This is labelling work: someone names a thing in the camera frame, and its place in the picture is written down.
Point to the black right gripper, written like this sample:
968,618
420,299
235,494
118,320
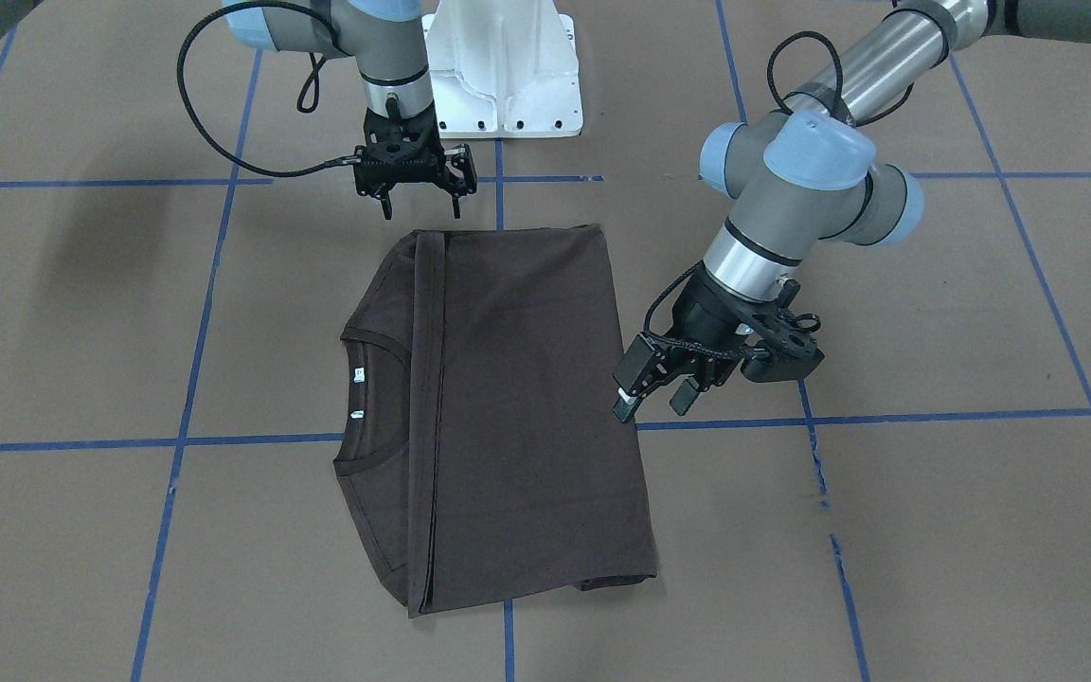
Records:
459,174

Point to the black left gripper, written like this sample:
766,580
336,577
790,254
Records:
703,312

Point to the dark brown t-shirt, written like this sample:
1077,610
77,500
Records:
482,460

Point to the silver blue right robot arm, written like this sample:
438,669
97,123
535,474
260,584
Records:
384,38

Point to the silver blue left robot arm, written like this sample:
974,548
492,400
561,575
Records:
806,173

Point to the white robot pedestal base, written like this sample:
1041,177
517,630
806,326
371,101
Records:
504,69

